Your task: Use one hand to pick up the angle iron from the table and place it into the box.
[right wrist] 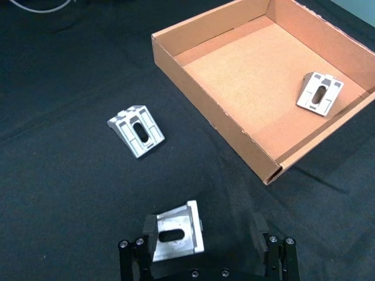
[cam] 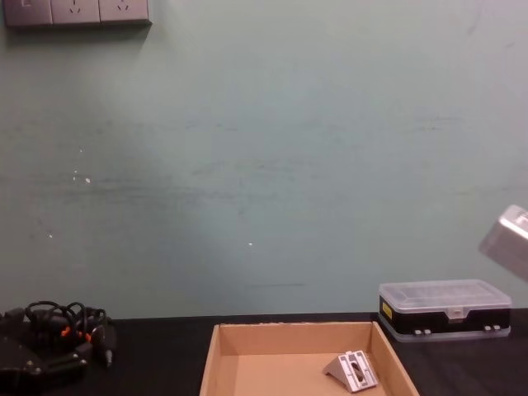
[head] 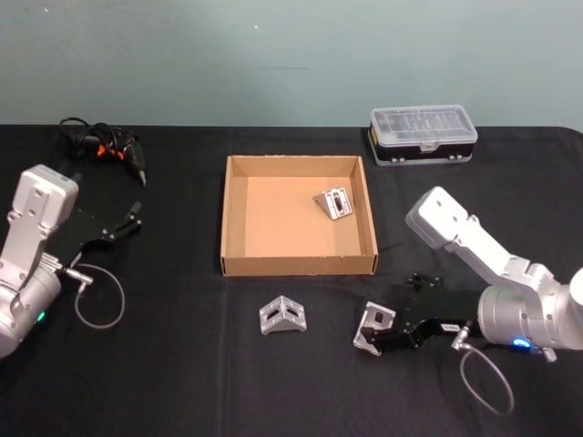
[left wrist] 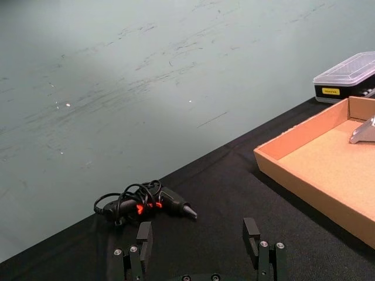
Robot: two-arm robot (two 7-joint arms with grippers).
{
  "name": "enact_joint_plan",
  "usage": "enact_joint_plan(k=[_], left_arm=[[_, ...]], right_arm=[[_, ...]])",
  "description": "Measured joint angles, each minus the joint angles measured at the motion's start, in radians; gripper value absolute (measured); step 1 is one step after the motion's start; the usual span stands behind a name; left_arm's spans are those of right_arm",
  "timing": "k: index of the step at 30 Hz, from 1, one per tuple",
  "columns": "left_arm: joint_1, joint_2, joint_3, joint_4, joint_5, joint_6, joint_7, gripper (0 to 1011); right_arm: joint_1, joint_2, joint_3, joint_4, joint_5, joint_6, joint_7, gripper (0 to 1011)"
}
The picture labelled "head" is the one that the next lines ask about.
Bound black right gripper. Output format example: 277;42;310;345
363;271;483;356

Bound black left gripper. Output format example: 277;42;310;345
50;170;144;270

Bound silver metal corner bracket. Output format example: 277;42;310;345
351;300;398;358
312;185;356;223
258;294;308;338

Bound shallow brown cardboard tray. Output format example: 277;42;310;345
220;154;380;278

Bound clear plastic case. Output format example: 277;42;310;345
367;105;479;169

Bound black table cloth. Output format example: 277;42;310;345
0;122;583;437

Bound black corded tool orange parts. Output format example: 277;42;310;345
54;117;149;188

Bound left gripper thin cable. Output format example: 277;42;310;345
63;263;128;330

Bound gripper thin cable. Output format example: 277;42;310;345
450;320;517;416
63;263;128;330

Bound right gripper thin cable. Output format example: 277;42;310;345
450;320;517;416

